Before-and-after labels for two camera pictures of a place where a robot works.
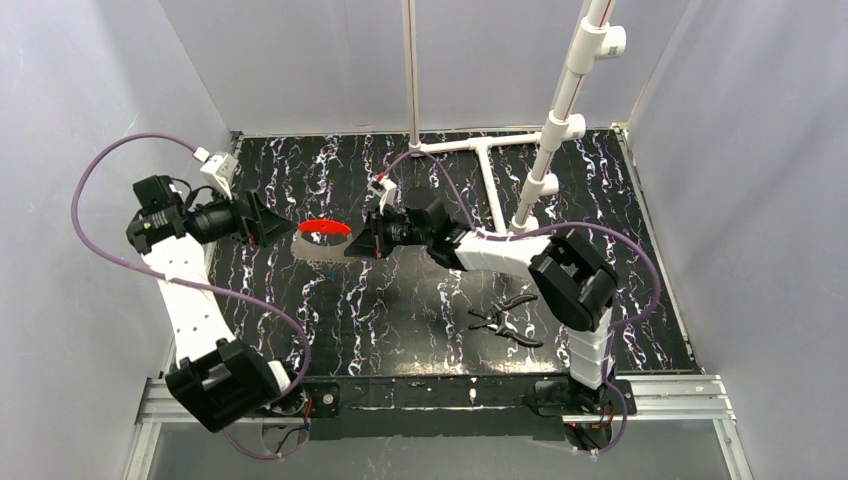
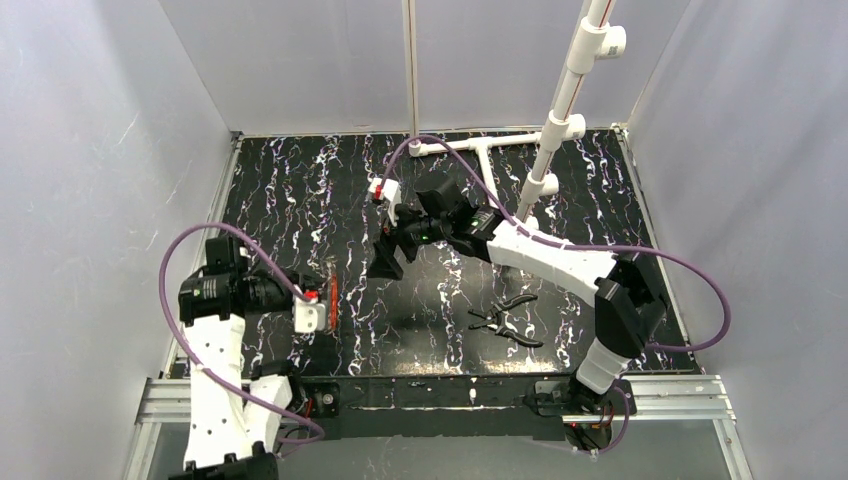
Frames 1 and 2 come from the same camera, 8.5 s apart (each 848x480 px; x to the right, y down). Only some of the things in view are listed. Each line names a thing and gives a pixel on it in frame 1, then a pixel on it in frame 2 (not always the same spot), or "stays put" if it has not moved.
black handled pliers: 492,319 stays put
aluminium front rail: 661,400 stays put
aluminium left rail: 236,140 stays put
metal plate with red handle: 333,253 -> 333,301
